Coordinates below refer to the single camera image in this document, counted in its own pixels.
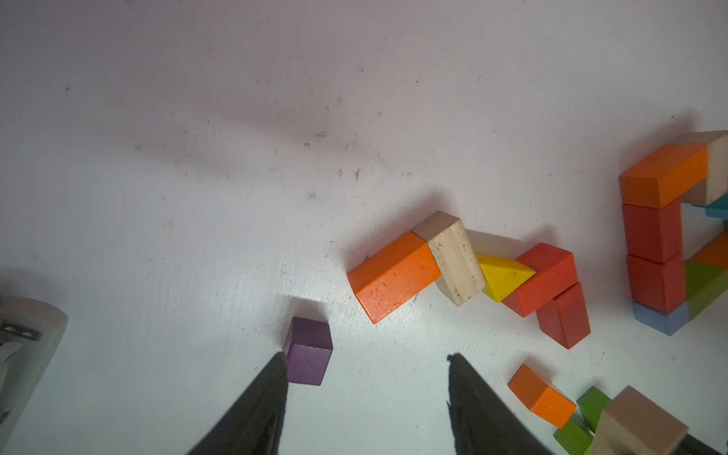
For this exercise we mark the natural wood block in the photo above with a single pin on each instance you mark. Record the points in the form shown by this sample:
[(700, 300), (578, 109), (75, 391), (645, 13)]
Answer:
[(461, 274), (714, 186), (633, 424)]

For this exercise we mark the red block pair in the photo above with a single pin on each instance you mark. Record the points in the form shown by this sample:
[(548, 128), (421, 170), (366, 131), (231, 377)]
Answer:
[(555, 273), (565, 319)]

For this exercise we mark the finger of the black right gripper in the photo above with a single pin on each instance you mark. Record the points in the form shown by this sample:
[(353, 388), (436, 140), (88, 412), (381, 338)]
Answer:
[(690, 445)]

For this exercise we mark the yellow triangle block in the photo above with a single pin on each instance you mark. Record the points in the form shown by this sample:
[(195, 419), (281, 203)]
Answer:
[(503, 276)]

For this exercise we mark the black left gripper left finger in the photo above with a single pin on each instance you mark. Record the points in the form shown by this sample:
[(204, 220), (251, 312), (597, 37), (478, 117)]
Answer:
[(254, 422)]

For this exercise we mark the red block front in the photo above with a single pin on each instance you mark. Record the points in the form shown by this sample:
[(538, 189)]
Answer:
[(660, 286)]

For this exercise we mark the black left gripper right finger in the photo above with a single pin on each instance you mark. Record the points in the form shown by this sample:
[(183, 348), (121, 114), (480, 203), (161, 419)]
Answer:
[(481, 423)]

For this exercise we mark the teal triangle block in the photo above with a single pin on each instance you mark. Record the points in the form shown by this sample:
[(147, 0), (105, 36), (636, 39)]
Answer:
[(719, 208)]

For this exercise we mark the light blue cube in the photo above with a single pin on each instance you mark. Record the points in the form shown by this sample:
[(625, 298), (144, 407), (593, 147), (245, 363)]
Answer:
[(666, 323)]

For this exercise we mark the orange block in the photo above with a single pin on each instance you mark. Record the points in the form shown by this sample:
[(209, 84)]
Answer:
[(541, 398), (664, 176), (715, 253), (393, 276)]

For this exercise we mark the green block row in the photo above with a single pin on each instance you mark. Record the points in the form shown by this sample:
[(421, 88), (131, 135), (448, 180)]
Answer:
[(704, 284), (591, 404), (574, 438)]

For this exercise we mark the red block small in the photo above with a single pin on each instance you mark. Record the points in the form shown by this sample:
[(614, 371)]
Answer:
[(654, 234)]

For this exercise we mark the purple cube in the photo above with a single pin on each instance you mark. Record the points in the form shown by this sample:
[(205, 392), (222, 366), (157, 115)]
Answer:
[(308, 348)]

